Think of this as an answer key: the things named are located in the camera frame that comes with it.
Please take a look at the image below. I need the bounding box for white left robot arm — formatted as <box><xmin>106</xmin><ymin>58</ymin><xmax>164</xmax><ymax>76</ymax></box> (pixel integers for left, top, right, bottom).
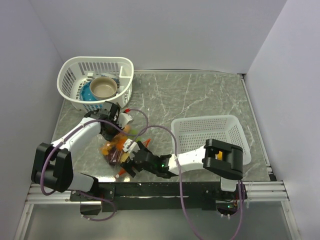
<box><xmin>31</xmin><ymin>101</ymin><xmax>133</xmax><ymax>201</ymax></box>

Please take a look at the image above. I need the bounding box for white oval laundry basket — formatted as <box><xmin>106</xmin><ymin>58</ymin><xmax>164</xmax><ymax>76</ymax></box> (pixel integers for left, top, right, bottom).
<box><xmin>56</xmin><ymin>56</ymin><xmax>134</xmax><ymax>112</ymax></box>

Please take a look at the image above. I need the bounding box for yellow fake lemon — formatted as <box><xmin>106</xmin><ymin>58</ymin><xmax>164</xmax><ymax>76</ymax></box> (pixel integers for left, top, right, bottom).
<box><xmin>215</xmin><ymin>151</ymin><xmax>223</xmax><ymax>161</ymax></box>

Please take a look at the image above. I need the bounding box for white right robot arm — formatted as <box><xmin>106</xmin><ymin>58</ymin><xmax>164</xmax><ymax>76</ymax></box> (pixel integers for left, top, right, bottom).
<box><xmin>120</xmin><ymin>139</ymin><xmax>244</xmax><ymax>199</ymax></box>

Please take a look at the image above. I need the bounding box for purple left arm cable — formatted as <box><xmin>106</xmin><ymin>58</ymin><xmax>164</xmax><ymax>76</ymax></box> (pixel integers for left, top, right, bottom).
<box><xmin>39</xmin><ymin>108</ymin><xmax>150</xmax><ymax>222</ymax></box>

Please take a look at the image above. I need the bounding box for white rectangular perforated basket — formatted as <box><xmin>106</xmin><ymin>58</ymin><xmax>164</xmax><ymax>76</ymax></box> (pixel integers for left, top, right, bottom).
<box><xmin>171</xmin><ymin>115</ymin><xmax>252</xmax><ymax>165</ymax></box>

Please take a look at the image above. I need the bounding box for blue plate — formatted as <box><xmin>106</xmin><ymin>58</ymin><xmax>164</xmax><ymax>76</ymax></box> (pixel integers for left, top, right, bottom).
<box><xmin>79</xmin><ymin>81</ymin><xmax>98</xmax><ymax>102</ymax></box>

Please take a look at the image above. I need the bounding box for aluminium frame rail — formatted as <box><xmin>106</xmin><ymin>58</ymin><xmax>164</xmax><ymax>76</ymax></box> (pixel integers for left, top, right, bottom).
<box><xmin>25</xmin><ymin>181</ymin><xmax>289</xmax><ymax>205</ymax></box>

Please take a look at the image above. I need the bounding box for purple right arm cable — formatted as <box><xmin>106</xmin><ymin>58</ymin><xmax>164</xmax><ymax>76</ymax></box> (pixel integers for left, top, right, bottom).
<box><xmin>129</xmin><ymin>125</ymin><xmax>250</xmax><ymax>240</ymax></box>

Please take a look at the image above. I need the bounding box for orange fake fruit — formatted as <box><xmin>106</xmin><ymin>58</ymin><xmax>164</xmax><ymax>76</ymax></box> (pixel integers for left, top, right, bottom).
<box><xmin>100</xmin><ymin>142</ymin><xmax>113</xmax><ymax>156</ymax></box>

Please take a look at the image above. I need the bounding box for clear zip top bag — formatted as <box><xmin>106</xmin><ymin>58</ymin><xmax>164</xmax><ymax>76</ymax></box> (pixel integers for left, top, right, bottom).
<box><xmin>102</xmin><ymin>133</ymin><xmax>129</xmax><ymax>180</ymax></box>

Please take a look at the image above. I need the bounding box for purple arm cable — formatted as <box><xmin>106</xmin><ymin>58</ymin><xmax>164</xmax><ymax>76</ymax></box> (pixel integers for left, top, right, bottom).
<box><xmin>129</xmin><ymin>125</ymin><xmax>250</xmax><ymax>240</ymax></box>
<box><xmin>39</xmin><ymin>108</ymin><xmax>150</xmax><ymax>222</ymax></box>

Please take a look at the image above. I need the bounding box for purple fake plum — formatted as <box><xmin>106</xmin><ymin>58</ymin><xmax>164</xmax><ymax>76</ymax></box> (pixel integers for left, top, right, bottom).
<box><xmin>105</xmin><ymin>149</ymin><xmax>120</xmax><ymax>166</ymax></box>

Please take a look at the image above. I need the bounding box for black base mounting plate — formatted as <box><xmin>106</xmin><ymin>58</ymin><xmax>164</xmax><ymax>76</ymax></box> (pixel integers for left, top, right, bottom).
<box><xmin>69</xmin><ymin>181</ymin><xmax>248</xmax><ymax>216</ymax></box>

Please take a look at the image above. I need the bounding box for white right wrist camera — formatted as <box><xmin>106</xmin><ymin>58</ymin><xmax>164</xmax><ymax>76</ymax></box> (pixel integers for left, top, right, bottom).
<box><xmin>122</xmin><ymin>139</ymin><xmax>140</xmax><ymax>153</ymax></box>

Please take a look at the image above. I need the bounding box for beige bowl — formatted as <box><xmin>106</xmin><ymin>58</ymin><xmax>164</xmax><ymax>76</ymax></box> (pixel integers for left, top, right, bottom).
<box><xmin>89</xmin><ymin>76</ymin><xmax>118</xmax><ymax>100</ymax></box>

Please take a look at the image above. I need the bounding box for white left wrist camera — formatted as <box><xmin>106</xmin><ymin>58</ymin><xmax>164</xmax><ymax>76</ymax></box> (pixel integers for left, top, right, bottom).
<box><xmin>117</xmin><ymin>112</ymin><xmax>133</xmax><ymax>129</ymax></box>

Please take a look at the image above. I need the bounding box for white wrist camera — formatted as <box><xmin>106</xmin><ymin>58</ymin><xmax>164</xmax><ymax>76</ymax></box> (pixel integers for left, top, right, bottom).
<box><xmin>117</xmin><ymin>112</ymin><xmax>133</xmax><ymax>129</ymax></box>
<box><xmin>122</xmin><ymin>139</ymin><xmax>140</xmax><ymax>153</ymax></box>

